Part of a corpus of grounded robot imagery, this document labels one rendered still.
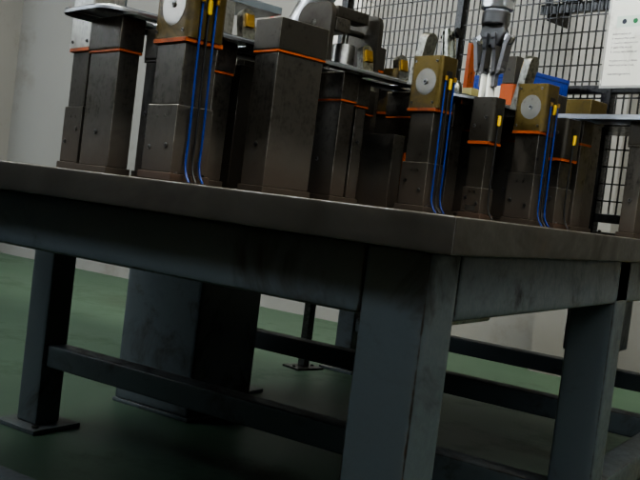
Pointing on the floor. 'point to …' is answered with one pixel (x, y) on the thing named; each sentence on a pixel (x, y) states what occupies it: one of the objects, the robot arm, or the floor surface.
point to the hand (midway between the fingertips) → (487, 88)
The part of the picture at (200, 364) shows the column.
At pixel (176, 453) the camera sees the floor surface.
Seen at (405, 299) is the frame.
